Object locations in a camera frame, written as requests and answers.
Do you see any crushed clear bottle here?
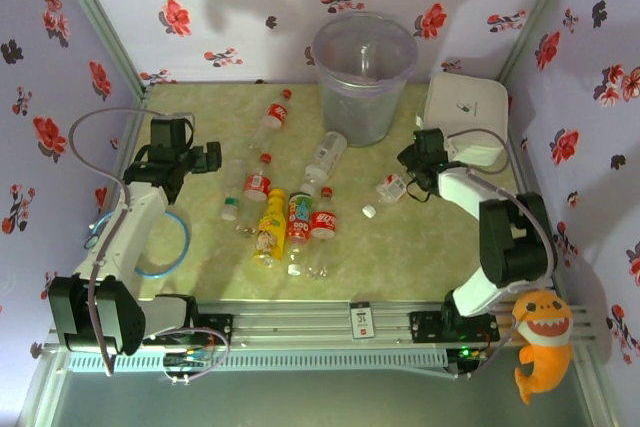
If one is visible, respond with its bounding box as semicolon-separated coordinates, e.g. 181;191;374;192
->
375;172;409;204

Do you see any clear bottle green cap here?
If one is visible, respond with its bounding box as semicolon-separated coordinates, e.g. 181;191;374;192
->
220;156;250;222

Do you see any cola bottle red label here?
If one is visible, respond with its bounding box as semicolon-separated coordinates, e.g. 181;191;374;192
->
248;88;294;153
233;151;274;239
304;186;340;281

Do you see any clear bottle white label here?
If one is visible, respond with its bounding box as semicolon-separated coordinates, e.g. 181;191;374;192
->
299;130;349;198

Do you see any yellow plastic bottle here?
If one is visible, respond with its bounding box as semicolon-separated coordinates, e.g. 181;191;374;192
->
251;187;289;269

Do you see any transparent plastic bin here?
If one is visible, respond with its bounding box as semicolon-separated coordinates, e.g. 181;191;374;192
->
310;10;420;148

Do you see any white zip case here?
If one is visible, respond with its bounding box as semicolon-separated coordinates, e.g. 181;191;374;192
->
414;71;512;167

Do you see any circuit board green light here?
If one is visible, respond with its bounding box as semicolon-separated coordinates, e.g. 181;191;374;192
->
447;344;489;363

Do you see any small circuit board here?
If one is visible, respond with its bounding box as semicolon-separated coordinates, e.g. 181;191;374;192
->
164;351;211;371

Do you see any orange plush shark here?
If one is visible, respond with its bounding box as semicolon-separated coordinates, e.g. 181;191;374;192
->
513;289;575;406

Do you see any aluminium side rail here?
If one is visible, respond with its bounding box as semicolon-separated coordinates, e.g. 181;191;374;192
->
74;86;154;308
502;86;596;308

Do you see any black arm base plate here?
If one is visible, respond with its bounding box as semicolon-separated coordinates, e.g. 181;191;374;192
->
408;310;501;344
192;311;235;348

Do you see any aluminium corner post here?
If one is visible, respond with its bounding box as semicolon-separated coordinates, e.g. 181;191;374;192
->
47;0;151;103
497;0;590;91

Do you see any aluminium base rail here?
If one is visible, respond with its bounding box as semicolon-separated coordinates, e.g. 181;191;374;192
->
44;299;596;354

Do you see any grey base cable loop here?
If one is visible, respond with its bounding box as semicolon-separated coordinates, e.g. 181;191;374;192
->
162;326;232;386

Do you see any white slotted cable duct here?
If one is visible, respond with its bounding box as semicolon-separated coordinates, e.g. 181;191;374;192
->
67;349;449;373

